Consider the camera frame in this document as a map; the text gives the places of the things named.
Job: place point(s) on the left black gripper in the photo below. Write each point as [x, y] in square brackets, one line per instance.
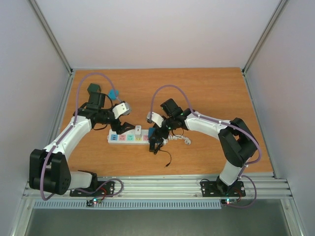
[121, 129]

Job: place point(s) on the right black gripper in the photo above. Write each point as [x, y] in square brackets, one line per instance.
[159, 134]

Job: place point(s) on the black adapter with thin cable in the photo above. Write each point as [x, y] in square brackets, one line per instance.
[155, 147]

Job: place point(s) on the white power strip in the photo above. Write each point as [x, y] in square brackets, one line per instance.
[128, 138]

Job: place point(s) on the light blue adapter plug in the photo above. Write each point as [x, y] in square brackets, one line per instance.
[113, 94]

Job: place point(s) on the dark green cube plug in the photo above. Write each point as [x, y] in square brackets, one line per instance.
[93, 88]

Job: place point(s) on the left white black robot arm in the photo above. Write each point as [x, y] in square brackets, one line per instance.
[49, 170]

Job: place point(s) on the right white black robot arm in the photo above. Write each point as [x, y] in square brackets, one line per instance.
[237, 142]

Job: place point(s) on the dark blue adapter base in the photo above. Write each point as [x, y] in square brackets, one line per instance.
[152, 135]

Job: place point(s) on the white usb charger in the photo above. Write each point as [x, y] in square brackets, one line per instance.
[138, 130]

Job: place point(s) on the left controller board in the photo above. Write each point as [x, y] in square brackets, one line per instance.
[93, 202]

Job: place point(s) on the controller board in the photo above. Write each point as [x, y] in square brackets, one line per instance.
[93, 202]
[228, 201]

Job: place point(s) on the right controller board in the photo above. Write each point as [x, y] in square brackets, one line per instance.
[228, 201]

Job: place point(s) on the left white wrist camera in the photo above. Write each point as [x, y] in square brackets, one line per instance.
[122, 109]

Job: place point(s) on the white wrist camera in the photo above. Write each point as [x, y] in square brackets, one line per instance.
[122, 109]
[155, 118]

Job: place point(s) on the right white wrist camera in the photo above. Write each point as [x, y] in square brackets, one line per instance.
[155, 118]

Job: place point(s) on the aluminium mounting rail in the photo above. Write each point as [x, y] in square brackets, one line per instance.
[188, 187]

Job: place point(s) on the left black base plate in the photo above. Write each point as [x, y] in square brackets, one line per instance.
[102, 187]

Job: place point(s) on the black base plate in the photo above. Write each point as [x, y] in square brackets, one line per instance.
[209, 189]
[102, 187]

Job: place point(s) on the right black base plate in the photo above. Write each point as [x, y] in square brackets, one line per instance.
[209, 189]

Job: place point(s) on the grey slotted cable duct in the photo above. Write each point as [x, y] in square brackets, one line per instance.
[128, 204]

